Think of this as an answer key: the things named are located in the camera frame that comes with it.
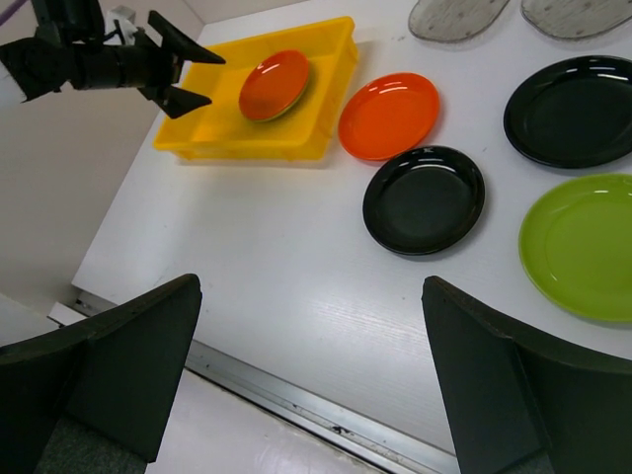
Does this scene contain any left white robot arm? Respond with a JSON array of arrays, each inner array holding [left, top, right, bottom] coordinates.
[[1, 1, 224, 119]]

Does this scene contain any black plate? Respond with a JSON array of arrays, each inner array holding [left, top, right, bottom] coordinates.
[[361, 146, 486, 257], [503, 55, 631, 169]]

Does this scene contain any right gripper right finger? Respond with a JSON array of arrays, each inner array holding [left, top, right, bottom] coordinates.
[[422, 276, 631, 473]]

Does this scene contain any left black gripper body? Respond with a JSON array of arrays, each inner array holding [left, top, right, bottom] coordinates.
[[73, 35, 181, 102]]

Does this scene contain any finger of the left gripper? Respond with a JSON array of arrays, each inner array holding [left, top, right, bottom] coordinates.
[[140, 86, 212, 119], [148, 10, 226, 64]]

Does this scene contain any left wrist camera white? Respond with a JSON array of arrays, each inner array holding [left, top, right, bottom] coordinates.
[[104, 5, 146, 45]]

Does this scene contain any yellow plastic bin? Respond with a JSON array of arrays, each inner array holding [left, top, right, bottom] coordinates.
[[153, 17, 358, 161]]

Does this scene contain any grey glass plate left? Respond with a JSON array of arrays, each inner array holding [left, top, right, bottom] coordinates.
[[408, 0, 509, 43]]

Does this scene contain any grey glass plate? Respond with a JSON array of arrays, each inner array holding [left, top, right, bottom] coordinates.
[[520, 0, 631, 40], [408, 0, 509, 43]]

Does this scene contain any grey glass plate right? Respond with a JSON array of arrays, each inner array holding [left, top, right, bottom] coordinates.
[[520, 0, 631, 40]]

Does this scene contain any aluminium rail front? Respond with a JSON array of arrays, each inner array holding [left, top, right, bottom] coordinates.
[[46, 290, 458, 474]]

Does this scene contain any orange plate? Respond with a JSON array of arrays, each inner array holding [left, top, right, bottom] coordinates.
[[238, 49, 310, 119], [338, 72, 440, 161]]

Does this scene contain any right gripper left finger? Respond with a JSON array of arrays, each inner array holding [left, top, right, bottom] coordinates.
[[1, 274, 202, 473]]

